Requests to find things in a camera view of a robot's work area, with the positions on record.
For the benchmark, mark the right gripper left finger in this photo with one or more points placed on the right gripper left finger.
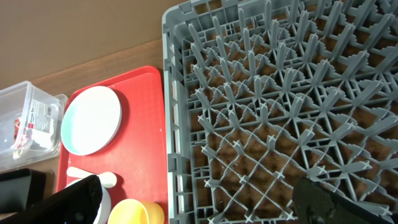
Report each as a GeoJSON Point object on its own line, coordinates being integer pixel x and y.
{"type": "Point", "coordinates": [77, 203]}

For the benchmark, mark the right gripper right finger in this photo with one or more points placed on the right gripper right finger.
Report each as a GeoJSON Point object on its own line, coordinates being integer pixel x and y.
{"type": "Point", "coordinates": [316, 204]}

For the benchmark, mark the red snack wrapper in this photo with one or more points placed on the red snack wrapper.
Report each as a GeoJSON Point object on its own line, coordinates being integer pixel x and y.
{"type": "Point", "coordinates": [17, 133]}

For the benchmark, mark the grey dishwasher rack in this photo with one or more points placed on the grey dishwasher rack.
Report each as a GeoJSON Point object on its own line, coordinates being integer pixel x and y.
{"type": "Point", "coordinates": [261, 93]}

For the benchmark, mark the white plastic spoon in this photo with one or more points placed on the white plastic spoon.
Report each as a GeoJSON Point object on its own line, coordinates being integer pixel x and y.
{"type": "Point", "coordinates": [108, 179]}

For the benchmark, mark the yellow plastic cup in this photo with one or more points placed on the yellow plastic cup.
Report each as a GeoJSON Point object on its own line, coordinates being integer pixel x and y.
{"type": "Point", "coordinates": [131, 211]}

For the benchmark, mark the black plastic tray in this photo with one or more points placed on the black plastic tray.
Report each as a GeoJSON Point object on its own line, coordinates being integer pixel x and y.
{"type": "Point", "coordinates": [20, 189]}

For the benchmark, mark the red serving tray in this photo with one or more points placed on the red serving tray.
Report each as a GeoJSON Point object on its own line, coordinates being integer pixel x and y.
{"type": "Point", "coordinates": [137, 153]}

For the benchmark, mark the large light blue plate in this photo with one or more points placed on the large light blue plate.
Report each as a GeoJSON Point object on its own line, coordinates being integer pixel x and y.
{"type": "Point", "coordinates": [91, 121]}

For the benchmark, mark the clear plastic bin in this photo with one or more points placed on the clear plastic bin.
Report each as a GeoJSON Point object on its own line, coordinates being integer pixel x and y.
{"type": "Point", "coordinates": [41, 116]}

